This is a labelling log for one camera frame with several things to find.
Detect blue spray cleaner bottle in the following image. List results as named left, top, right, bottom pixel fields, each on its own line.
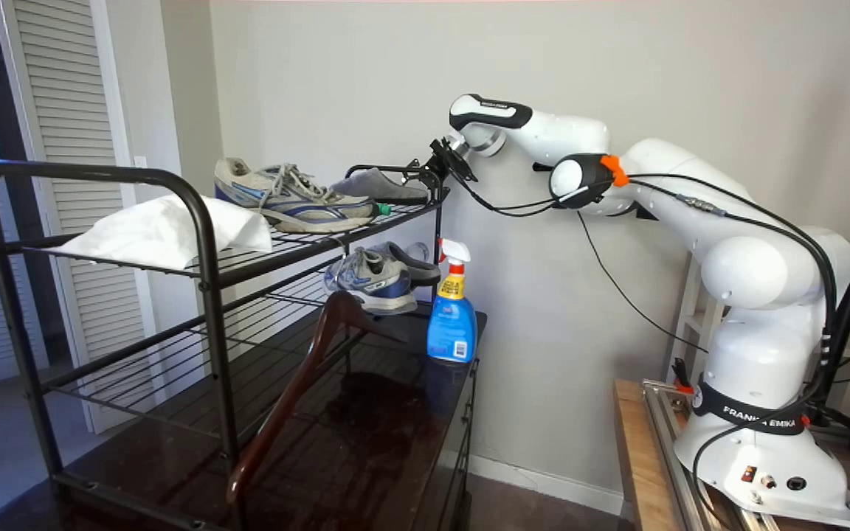
left=426, top=236, right=480, bottom=370

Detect white louvered closet door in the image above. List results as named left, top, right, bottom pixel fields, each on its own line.
left=0, top=0, right=162, bottom=436

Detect black metal shelf rack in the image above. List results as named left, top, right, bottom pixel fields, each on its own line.
left=0, top=156, right=449, bottom=516

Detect white shelf frame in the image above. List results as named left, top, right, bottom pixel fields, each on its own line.
left=663, top=248, right=728, bottom=388

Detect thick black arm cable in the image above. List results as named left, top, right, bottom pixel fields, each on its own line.
left=452, top=171, right=840, bottom=416

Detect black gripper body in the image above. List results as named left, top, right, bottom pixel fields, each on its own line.
left=430, top=137, right=467, bottom=181

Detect white crumpled cloth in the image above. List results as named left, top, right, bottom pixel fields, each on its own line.
left=55, top=191, right=278, bottom=274

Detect orange cable clip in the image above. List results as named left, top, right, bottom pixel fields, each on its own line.
left=595, top=150, right=634, bottom=191

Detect grey blue running sneaker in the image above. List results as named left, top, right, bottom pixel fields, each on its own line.
left=213, top=156, right=378, bottom=236
left=321, top=242, right=429, bottom=318

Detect brown wooden clothes hanger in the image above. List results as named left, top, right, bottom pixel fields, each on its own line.
left=225, top=290, right=378, bottom=525

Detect dark wooden dresser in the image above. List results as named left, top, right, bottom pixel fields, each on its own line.
left=0, top=304, right=494, bottom=531

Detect light wooden robot table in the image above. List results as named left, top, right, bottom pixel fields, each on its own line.
left=610, top=379, right=850, bottom=531

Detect grey slipper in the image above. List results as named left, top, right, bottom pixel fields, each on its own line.
left=384, top=242, right=446, bottom=290
left=330, top=168, right=435, bottom=206

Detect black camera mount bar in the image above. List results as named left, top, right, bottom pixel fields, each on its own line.
left=632, top=199, right=668, bottom=225

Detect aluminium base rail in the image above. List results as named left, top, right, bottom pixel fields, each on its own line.
left=640, top=379, right=774, bottom=531

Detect thin black hanging cable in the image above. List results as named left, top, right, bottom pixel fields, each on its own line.
left=572, top=211, right=713, bottom=357

